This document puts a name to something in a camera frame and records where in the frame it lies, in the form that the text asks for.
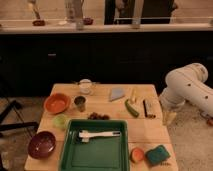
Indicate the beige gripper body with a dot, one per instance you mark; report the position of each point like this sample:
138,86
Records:
168,117

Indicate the orange red apple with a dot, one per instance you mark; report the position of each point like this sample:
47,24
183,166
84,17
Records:
137,155

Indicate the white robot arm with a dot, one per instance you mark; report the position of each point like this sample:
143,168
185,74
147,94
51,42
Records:
186,84

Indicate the green apple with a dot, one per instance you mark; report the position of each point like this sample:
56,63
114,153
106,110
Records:
60,121

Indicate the orange red bowl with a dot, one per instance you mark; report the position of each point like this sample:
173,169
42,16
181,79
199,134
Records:
56,103

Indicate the dark maroon bowl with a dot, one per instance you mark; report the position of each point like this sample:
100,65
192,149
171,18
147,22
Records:
42,145

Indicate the wooden table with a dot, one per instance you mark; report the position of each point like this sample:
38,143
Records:
143,132

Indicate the green sponge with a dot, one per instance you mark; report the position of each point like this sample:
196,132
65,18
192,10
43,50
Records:
157,155

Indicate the green cucumber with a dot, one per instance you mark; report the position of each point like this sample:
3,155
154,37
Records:
130,109

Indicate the yellow banana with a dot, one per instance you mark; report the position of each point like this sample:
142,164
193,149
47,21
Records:
133,97

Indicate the red grapes bunch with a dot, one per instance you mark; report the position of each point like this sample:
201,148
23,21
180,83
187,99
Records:
96,116

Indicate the green plastic tray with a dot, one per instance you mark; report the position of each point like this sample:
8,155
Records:
99,153

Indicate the white spatula utensil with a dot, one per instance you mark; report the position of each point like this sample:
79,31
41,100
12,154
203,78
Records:
86,136

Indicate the metal cup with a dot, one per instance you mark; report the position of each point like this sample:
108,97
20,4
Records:
80,103

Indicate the black handled brush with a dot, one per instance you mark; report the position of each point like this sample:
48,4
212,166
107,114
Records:
147,109

